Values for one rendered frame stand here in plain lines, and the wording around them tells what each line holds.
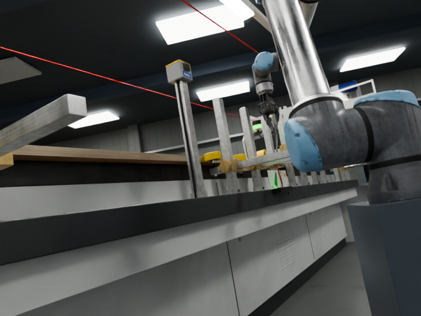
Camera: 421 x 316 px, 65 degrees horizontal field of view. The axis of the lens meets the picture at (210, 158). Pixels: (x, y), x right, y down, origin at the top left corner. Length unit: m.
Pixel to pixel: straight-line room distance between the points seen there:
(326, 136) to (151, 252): 0.57
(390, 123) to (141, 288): 0.93
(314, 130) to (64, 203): 0.74
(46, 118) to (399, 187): 0.76
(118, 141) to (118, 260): 9.14
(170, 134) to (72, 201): 8.49
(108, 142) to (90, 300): 9.13
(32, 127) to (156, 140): 9.05
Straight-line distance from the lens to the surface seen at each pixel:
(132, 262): 0.95
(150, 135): 9.68
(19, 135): 0.61
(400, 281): 0.87
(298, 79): 0.97
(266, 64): 1.71
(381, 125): 0.91
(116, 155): 1.15
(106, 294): 1.16
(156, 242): 1.02
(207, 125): 9.34
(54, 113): 0.53
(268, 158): 1.39
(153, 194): 1.32
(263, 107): 1.77
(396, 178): 0.91
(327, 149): 0.86
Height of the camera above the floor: 0.66
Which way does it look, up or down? 9 degrees up
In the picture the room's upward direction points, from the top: 10 degrees counter-clockwise
